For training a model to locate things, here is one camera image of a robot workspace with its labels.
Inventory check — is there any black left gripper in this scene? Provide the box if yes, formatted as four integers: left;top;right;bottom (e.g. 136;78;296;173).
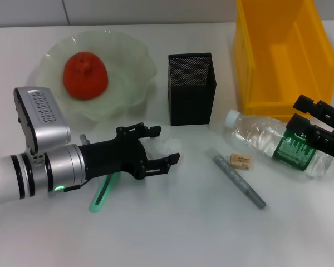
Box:
80;122;182;180

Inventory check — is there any white paper ball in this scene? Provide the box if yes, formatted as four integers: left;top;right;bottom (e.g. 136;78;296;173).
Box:
146;135;183;158

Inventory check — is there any clear water bottle green label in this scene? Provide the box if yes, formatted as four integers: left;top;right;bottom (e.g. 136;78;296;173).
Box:
224;108;334;179

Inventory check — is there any red-orange orange fruit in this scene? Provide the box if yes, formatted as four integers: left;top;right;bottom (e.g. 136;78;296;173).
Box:
62;52;110;101

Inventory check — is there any black mesh pen holder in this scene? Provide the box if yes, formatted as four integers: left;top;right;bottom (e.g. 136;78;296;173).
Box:
168;52;218;127

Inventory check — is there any green glass fruit plate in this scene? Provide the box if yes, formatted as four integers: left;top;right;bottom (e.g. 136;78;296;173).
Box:
35;29;159;123

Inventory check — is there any green utility knife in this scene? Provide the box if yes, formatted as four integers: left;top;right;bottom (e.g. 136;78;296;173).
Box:
89;172;120;214

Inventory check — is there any small tan eraser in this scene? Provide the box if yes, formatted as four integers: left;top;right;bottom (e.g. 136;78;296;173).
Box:
229;152;252;170

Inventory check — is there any grey marker pen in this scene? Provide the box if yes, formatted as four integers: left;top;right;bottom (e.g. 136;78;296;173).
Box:
205;149;267;210

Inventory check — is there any yellow plastic bin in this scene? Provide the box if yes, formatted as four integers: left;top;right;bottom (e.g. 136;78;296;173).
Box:
233;0;334;122

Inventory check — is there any left wrist cable with plugs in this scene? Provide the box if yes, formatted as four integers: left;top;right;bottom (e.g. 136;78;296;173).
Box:
63;134;89;192

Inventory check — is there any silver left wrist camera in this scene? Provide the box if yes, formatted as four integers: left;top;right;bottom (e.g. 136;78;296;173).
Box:
13;87;72;156

